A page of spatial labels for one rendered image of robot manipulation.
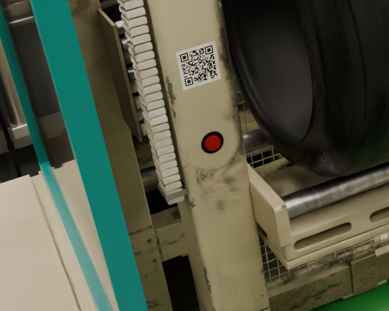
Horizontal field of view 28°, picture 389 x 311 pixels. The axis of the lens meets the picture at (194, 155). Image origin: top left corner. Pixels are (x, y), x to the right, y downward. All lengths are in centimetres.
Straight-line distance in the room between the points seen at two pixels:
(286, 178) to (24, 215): 93
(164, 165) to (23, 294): 66
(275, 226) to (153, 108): 32
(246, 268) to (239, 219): 13
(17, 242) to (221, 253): 73
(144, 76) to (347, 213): 49
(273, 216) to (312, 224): 11
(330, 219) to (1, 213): 75
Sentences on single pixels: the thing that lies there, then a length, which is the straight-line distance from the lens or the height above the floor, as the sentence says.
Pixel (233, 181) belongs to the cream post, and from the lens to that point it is 152.
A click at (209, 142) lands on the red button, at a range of 146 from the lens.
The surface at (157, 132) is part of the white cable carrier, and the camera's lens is 143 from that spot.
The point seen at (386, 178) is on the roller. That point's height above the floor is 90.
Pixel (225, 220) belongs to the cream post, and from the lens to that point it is 156.
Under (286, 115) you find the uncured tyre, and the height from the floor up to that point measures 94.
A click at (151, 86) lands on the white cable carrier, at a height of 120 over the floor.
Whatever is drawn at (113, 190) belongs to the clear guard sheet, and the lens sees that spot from 47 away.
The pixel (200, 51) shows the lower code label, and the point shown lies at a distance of 139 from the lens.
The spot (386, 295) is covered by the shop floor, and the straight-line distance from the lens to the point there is 268.
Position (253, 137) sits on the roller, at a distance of 175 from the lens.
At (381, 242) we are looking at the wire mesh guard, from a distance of 238.
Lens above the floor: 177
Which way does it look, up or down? 30 degrees down
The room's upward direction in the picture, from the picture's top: 11 degrees counter-clockwise
